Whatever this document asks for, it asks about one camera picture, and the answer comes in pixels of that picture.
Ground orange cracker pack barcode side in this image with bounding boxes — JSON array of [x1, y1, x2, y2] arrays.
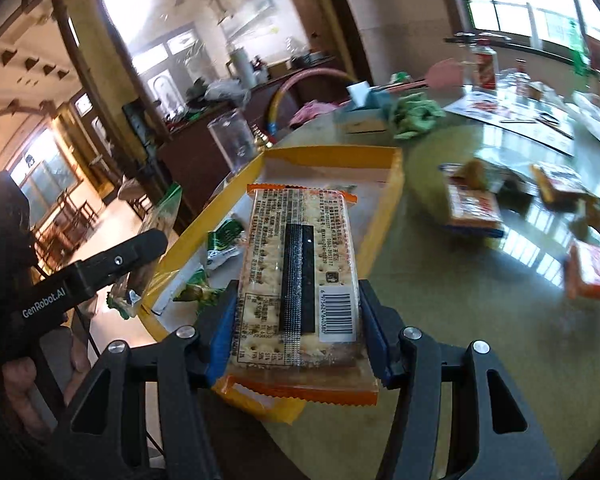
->
[[212, 181, 382, 426]]

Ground dark green snack bag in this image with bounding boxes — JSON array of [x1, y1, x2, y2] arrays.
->
[[206, 218, 245, 271]]

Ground orange soda cracker pack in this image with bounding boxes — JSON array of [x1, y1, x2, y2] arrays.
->
[[565, 240, 600, 301]]

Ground small green candy packet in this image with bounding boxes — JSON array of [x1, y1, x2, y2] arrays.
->
[[173, 268, 224, 312]]

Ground clear shiny snack bag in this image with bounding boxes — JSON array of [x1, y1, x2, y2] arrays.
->
[[106, 184, 182, 320]]

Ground blue trimmed cracker pack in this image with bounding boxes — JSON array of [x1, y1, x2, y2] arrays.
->
[[439, 158, 504, 238]]

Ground person's left hand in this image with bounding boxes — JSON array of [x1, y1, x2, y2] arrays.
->
[[2, 326, 91, 442]]

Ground yellow cardboard tray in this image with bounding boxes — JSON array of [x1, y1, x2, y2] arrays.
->
[[140, 145, 404, 340]]

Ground dark wooden sideboard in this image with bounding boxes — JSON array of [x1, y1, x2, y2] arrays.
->
[[157, 70, 347, 223]]

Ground clear glass pitcher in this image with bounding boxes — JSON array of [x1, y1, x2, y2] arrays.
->
[[208, 108, 259, 174]]

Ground pink yellow hoop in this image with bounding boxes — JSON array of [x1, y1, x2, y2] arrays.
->
[[264, 66, 356, 138]]

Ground blue tissue box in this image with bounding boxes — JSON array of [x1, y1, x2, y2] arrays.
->
[[335, 81, 392, 134]]

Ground green cloth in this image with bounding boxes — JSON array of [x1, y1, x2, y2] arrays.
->
[[389, 92, 445, 140]]

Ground yellow edged biscuit pack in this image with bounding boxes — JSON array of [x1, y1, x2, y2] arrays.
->
[[530, 162, 591, 212]]

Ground pink cloth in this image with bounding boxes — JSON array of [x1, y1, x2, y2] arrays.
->
[[288, 100, 339, 129]]

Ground pink fly swatter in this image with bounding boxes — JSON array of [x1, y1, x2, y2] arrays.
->
[[379, 58, 464, 93]]

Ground printed paper placemat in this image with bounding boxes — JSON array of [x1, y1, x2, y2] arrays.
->
[[443, 90, 574, 157]]

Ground white thermos jug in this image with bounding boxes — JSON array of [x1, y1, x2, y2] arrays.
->
[[227, 48, 258, 90]]

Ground white red liquor bottle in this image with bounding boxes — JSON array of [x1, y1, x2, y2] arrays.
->
[[474, 38, 498, 91]]

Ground small clear liquor bottle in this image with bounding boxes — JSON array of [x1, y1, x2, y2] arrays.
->
[[515, 58, 531, 104]]

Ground white plastic bag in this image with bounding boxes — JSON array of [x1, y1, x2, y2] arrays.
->
[[569, 91, 600, 141]]

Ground green plastic bottle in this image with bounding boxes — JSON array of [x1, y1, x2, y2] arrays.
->
[[569, 20, 588, 77]]

